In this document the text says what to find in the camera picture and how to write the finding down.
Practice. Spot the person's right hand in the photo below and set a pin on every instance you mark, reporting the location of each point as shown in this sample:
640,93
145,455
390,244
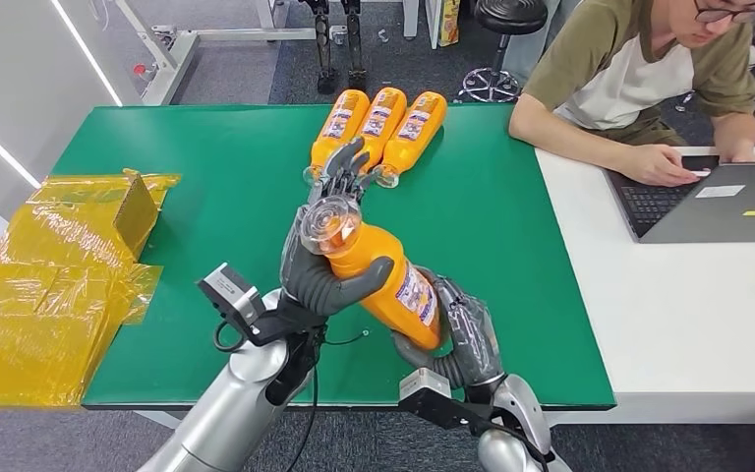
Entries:
661,166

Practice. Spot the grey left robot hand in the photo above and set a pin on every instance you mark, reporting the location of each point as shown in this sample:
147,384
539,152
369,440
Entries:
306,280

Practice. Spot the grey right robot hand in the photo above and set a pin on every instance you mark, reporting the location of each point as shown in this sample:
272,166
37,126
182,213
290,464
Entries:
475,345

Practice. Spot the person's left hand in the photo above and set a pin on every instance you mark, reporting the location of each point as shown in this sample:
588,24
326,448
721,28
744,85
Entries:
737,154

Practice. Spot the orange bottle with clear cap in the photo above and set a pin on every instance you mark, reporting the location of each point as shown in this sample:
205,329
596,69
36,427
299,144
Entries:
413,133
390,280
338,124
381,120

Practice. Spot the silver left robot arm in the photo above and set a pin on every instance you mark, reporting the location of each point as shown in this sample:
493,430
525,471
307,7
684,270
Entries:
234,410

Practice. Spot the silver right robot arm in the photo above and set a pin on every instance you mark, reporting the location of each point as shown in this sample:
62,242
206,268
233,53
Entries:
521,423

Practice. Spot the grey laptop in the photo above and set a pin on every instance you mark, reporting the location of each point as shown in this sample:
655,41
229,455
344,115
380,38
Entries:
703,202

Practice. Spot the person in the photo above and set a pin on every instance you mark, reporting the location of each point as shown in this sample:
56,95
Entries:
612,65

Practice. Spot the green table mat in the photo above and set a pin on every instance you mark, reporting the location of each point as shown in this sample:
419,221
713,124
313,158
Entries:
221,195

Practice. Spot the person's black glasses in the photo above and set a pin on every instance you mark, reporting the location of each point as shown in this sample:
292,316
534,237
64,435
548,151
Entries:
729,12

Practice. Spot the black round stool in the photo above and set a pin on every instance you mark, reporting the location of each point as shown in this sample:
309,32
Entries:
501,39

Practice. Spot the black stand leg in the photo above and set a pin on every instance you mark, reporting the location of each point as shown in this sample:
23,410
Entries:
353,45
324,45

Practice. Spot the yellow printed carton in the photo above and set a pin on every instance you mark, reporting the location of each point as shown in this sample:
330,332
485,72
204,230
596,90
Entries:
449,23

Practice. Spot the yellow plastic-wrapped cardboard box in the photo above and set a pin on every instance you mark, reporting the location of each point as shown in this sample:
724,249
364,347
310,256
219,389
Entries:
45,293

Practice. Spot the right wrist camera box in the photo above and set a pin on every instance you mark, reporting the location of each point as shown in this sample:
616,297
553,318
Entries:
423,384

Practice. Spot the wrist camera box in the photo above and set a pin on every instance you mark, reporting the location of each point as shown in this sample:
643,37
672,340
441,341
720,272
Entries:
423,384
231,293

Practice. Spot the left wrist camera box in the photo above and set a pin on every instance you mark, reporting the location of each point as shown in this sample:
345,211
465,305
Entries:
231,293

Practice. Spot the white desk frame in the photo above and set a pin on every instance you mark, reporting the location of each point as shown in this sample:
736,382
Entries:
175,52

